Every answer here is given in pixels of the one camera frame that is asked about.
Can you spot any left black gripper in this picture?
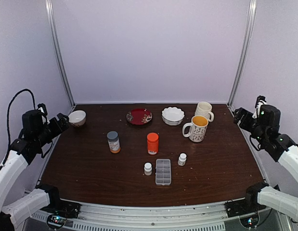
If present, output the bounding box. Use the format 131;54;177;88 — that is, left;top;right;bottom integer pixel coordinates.
35;113;69;147

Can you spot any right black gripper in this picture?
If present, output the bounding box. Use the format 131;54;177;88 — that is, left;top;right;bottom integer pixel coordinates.
233;107;267;145

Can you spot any small white bottle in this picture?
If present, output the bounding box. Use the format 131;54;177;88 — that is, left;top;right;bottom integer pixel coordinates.
178;153;187;166
144;162;153;176

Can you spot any clear plastic pill organizer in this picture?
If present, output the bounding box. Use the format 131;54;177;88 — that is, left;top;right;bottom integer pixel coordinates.
155;159;171;186

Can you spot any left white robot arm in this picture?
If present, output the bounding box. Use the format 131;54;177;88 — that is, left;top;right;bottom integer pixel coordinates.
0;109;69;231

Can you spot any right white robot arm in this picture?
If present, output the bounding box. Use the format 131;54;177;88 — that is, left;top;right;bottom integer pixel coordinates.
233;103;298;225

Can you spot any white ceramic rice bowl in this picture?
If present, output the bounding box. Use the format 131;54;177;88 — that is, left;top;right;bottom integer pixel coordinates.
68;110;86;127

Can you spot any cream ribbed mug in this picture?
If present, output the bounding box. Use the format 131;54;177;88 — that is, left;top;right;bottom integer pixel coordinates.
194;102;214;122

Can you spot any floral mug yellow inside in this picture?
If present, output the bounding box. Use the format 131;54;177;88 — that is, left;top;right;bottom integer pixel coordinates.
182;115;208;142

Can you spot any grey lid vitamin bottle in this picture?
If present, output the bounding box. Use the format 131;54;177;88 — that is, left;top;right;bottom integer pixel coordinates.
107;131;121;154

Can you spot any white scalloped bowl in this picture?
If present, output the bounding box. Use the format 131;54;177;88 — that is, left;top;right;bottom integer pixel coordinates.
162;107;185;126

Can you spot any red floral plate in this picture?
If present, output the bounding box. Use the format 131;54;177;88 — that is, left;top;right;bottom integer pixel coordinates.
126;108;153;126

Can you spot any orange pill bottle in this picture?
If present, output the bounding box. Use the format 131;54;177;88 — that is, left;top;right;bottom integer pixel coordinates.
147;132;159;155

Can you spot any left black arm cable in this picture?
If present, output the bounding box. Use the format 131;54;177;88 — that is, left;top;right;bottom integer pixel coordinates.
7;89;36;142

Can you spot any front aluminium rail base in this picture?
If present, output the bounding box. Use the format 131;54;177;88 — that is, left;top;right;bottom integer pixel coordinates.
17;187;293;231

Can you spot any right aluminium frame post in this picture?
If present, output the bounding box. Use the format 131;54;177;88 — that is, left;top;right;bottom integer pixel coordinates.
227;0;257;109

